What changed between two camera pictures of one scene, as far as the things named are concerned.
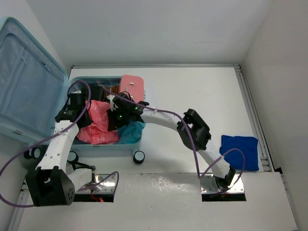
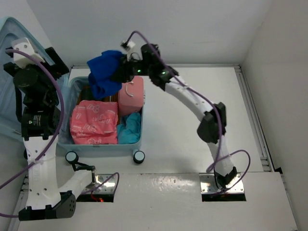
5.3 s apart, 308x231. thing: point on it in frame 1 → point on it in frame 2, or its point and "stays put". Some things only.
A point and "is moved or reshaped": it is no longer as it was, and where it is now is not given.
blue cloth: (248, 145) → (101, 67)
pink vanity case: (134, 85) stays put
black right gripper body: (119, 117) → (131, 68)
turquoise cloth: (131, 133) stays put
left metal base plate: (102, 183) stays put
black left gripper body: (87, 120) → (42, 72)
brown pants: (115, 89) is moved or reshaped
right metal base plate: (209, 185) stays put
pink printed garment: (97, 133) stays put
